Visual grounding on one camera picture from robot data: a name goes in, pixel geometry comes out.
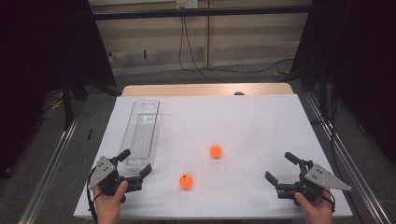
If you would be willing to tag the orange ball with dark mark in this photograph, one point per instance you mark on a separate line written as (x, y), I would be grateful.
(186, 181)

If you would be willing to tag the person's left hand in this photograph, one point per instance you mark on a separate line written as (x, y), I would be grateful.
(109, 205)

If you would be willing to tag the person's right hand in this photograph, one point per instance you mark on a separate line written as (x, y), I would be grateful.
(316, 211)

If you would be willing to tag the black horizontal bar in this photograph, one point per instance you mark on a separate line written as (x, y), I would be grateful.
(186, 12)

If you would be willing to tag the clear plastic tray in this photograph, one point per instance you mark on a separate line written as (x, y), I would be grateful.
(141, 133)

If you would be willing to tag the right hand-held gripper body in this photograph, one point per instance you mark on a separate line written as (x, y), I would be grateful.
(314, 183)

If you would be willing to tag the plain orange ball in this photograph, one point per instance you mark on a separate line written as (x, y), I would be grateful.
(215, 151)

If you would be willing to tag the black curtain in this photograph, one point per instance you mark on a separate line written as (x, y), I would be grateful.
(358, 46)
(31, 62)

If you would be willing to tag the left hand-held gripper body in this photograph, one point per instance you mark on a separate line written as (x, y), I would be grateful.
(107, 182)

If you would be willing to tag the wooden table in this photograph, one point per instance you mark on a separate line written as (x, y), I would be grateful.
(186, 89)

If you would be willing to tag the white board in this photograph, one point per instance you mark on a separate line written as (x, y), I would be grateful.
(249, 124)

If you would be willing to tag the metal floor rail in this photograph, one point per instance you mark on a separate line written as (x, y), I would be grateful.
(358, 174)
(46, 180)

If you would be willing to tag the black metal stand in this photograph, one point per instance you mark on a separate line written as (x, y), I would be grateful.
(67, 105)

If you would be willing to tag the white wall socket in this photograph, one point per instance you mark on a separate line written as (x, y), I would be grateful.
(186, 3)

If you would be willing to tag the black pen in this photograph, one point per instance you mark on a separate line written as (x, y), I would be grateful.
(90, 134)

